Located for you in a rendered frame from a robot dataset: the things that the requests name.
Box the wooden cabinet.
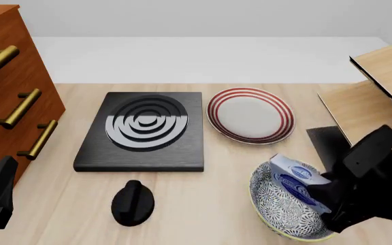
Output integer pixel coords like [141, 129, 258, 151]
[0, 4, 67, 190]

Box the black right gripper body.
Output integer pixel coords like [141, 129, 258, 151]
[321, 163, 382, 233]

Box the pale wooden shelf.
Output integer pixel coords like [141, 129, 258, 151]
[306, 37, 392, 175]

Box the white plate with red rings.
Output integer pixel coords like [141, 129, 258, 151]
[206, 86, 296, 146]

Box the round black stove knob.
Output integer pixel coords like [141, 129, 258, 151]
[110, 180, 156, 227]

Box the blue white cream cheese box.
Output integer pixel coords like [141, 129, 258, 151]
[269, 153, 333, 214]

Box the flat black stove plate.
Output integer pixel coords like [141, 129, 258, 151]
[73, 91, 206, 174]

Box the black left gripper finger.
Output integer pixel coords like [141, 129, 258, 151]
[0, 155, 19, 199]

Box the blue patterned bowl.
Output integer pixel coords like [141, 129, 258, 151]
[249, 160, 337, 242]

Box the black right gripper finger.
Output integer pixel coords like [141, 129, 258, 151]
[307, 182, 342, 208]
[319, 170, 345, 184]

